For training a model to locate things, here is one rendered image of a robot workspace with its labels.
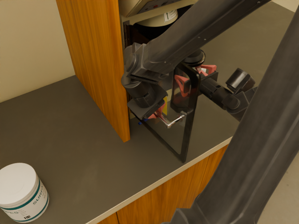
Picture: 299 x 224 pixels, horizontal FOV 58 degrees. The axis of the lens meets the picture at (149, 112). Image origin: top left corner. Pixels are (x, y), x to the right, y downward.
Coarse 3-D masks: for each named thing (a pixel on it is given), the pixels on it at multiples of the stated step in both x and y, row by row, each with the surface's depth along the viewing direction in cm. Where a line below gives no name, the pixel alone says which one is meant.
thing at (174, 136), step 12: (132, 36) 80; (144, 36) 75; (180, 72) 69; (192, 72) 65; (168, 84) 76; (180, 84) 71; (192, 84) 67; (168, 96) 79; (180, 96) 74; (192, 96) 69; (168, 108) 83; (180, 108) 77; (192, 108) 72; (144, 120) 102; (156, 120) 94; (192, 120) 75; (156, 132) 98; (168, 132) 90; (180, 132) 83; (168, 144) 95; (180, 144) 87; (180, 156) 91
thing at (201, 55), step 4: (196, 52) 87; (200, 52) 87; (188, 56) 86; (192, 56) 86; (196, 56) 86; (200, 56) 87; (184, 60) 86; (188, 60) 86; (192, 60) 86; (196, 60) 86
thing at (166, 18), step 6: (168, 12) 91; (174, 12) 94; (150, 18) 91; (156, 18) 91; (162, 18) 91; (168, 18) 92; (174, 18) 94; (144, 24) 92; (150, 24) 91; (156, 24) 91; (162, 24) 92
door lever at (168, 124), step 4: (156, 112) 80; (160, 112) 80; (156, 116) 80; (160, 116) 79; (164, 116) 79; (176, 116) 80; (180, 116) 78; (160, 120) 79; (164, 120) 78; (168, 120) 78; (172, 120) 78; (176, 120) 78; (180, 120) 79; (164, 124) 78; (168, 124) 77; (172, 124) 78
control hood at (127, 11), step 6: (126, 0) 72; (132, 0) 69; (138, 0) 67; (144, 0) 67; (150, 0) 69; (180, 0) 84; (126, 6) 73; (132, 6) 71; (138, 6) 70; (162, 6) 81; (126, 12) 75; (132, 12) 74
